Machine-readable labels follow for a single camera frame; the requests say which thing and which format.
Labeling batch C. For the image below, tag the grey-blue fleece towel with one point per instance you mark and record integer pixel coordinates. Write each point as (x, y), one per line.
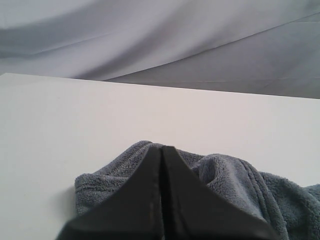
(292, 210)

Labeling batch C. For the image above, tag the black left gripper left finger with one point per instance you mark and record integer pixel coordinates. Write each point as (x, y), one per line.
(132, 213)

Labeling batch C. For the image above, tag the grey backdrop cloth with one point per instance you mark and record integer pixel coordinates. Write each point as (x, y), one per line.
(267, 47)

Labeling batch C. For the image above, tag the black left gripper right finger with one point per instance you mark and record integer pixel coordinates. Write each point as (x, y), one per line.
(191, 211)

